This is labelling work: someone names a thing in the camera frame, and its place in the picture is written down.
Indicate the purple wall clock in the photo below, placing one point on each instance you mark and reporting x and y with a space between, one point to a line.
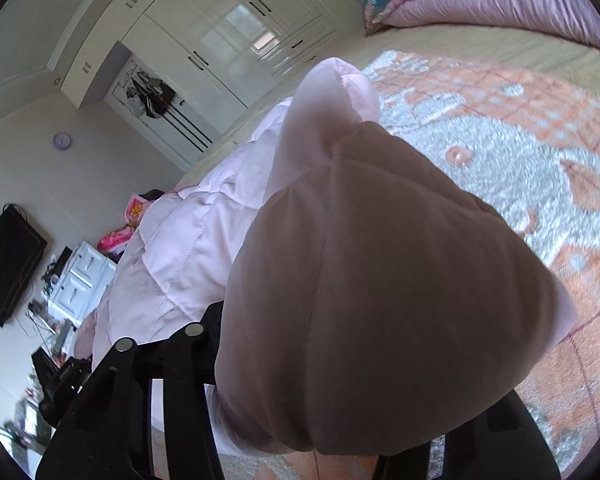
62 141

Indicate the teal floral quilt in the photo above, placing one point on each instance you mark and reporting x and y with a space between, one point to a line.
480 5

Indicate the white wardrobe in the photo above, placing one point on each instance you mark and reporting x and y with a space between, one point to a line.
220 45

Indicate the pink quilted jacket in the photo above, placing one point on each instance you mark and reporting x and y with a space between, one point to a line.
380 285

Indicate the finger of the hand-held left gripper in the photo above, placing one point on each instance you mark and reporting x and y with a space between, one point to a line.
62 385

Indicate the pink and red printed blanket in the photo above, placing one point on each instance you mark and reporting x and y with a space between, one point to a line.
122 235

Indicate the hanging bags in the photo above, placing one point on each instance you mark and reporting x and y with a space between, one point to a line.
152 97

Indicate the white door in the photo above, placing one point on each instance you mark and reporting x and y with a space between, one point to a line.
145 130

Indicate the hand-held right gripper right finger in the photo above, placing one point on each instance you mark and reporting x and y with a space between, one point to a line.
480 447

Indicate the black television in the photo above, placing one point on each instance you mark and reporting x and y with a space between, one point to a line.
7 265

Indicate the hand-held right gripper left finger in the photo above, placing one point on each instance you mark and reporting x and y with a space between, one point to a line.
190 360

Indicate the orange plaid blanket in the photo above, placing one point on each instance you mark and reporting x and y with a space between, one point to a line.
480 160

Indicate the white chest of drawers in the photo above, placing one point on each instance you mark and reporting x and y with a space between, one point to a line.
82 280

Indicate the beige bedspread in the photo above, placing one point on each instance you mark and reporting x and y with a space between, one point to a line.
430 42

